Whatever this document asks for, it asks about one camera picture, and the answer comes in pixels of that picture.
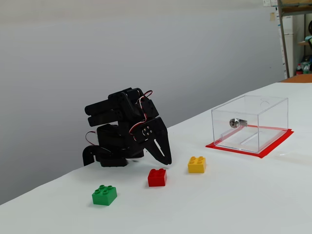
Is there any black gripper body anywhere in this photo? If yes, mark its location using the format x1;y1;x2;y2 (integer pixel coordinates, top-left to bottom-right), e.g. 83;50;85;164
133;97;169;144

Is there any red tape rectangle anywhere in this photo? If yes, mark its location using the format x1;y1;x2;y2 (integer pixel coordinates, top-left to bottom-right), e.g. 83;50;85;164
205;124;294;159

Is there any orange table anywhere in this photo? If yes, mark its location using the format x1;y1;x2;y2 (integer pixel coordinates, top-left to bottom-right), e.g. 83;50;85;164
279;74;312;84

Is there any green lego brick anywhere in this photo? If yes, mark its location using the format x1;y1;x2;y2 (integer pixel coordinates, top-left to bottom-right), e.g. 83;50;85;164
92;184;118;207

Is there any transparent acrylic box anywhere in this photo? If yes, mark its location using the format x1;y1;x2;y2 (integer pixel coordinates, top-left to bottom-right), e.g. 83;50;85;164
211;95;289;154

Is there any yellow lego brick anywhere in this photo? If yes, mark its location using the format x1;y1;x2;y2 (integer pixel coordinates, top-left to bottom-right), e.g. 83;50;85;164
187;156;207;174

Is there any white cabinet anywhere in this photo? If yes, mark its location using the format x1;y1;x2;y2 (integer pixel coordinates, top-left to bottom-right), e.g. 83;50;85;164
282;15;297;77

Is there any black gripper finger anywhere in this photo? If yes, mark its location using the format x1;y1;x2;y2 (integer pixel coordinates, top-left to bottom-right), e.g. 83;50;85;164
156;131;172;165
135;123;169;165

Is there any silver cam lock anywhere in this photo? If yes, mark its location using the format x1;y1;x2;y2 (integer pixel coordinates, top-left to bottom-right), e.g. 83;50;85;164
229;118;248;129

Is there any red white servo cable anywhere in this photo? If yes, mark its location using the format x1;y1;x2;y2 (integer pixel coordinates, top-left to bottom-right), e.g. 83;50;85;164
85;131;98;147
128;90;154;142

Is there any black table clamp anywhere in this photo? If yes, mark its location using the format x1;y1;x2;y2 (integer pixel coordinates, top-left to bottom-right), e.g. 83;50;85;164
82;145;98;167

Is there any red lego brick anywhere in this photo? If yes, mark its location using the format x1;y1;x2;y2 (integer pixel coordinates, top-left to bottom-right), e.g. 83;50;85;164
147;168;168;188

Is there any grey metal shelf rack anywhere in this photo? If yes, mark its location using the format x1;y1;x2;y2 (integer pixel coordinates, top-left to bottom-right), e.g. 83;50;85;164
277;0;312;78

